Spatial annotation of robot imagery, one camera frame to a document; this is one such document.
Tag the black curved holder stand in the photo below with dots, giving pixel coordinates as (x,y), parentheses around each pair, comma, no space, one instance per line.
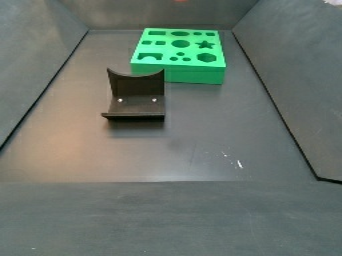
(138,96)

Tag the green shape sorter box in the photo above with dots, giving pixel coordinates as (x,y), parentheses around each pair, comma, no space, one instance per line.
(187,53)

